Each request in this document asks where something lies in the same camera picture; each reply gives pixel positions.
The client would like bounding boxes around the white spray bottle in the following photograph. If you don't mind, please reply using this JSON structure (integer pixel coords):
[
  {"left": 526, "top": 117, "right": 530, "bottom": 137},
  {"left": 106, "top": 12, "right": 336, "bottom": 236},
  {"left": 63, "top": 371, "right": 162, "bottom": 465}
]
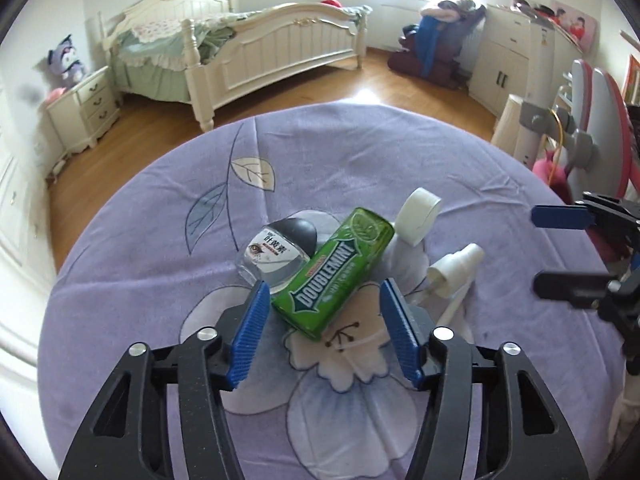
[{"left": 413, "top": 243, "right": 485, "bottom": 325}]

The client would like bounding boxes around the white bottle cap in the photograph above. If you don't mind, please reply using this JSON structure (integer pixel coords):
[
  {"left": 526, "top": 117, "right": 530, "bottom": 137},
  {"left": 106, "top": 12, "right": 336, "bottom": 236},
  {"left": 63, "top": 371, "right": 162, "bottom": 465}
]
[{"left": 394, "top": 188, "right": 442, "bottom": 247}]

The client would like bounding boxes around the green doublemint gum box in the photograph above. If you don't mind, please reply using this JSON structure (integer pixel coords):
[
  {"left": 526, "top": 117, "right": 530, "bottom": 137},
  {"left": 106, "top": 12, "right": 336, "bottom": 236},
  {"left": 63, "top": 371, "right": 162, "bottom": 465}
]
[{"left": 271, "top": 207, "right": 395, "bottom": 340}]

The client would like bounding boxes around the clear eye drop bottle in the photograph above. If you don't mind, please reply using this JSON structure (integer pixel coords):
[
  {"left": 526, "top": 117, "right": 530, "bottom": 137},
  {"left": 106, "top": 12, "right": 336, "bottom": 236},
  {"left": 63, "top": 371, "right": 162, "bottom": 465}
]
[{"left": 236, "top": 218, "right": 317, "bottom": 295}]

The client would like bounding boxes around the white pole stand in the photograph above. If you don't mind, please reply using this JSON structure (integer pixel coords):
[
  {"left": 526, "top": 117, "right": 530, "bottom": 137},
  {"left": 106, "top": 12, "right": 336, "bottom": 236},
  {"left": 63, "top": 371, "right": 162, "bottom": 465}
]
[{"left": 490, "top": 94, "right": 544, "bottom": 169}]

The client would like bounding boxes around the pink grey study chair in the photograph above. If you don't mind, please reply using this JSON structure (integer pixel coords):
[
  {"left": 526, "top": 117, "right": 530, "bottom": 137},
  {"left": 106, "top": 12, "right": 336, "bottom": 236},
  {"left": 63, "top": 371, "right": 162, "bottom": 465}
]
[{"left": 521, "top": 58, "right": 634, "bottom": 203}]

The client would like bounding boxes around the white cabinet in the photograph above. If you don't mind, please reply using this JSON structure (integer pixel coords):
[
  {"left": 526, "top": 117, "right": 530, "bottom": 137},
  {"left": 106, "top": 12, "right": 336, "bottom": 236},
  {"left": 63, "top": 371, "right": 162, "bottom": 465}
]
[{"left": 469, "top": 6, "right": 530, "bottom": 117}]

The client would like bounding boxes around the framed red photo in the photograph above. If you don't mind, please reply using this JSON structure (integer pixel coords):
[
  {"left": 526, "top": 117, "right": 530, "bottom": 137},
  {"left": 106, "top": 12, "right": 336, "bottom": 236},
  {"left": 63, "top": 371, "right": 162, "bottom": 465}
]
[{"left": 550, "top": 0, "right": 598, "bottom": 54}]

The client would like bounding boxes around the white wardrobe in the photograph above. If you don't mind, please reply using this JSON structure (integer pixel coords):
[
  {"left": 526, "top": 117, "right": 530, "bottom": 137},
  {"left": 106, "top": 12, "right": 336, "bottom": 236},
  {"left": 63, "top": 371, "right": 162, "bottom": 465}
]
[{"left": 1, "top": 92, "right": 55, "bottom": 384}]

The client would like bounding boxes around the dark massage chair with clothes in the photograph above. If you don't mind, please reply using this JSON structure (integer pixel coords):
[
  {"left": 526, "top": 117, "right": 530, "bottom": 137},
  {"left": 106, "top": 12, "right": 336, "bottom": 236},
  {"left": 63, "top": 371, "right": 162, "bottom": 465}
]
[{"left": 387, "top": 0, "right": 486, "bottom": 89}]

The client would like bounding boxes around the white nightstand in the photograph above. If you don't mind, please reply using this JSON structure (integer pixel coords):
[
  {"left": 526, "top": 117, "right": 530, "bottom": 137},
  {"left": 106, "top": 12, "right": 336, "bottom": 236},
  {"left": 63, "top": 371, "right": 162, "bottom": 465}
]
[{"left": 46, "top": 66, "right": 120, "bottom": 155}]

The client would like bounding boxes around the purple plush toy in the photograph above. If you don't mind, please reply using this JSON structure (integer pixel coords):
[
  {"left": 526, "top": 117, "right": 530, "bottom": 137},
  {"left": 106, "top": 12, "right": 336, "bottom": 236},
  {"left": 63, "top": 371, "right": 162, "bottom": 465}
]
[{"left": 48, "top": 35, "right": 87, "bottom": 89}]

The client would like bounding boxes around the white wooden bed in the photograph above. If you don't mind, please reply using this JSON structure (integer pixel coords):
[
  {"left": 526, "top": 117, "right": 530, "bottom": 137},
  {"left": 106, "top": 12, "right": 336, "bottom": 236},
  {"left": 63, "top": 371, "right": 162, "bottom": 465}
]
[{"left": 101, "top": 0, "right": 372, "bottom": 131}]

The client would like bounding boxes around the yellow cable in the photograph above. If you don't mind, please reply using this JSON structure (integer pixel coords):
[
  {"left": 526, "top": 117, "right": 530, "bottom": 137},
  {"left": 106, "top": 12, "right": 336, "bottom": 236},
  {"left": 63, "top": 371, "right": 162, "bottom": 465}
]
[{"left": 546, "top": 108, "right": 565, "bottom": 187}]

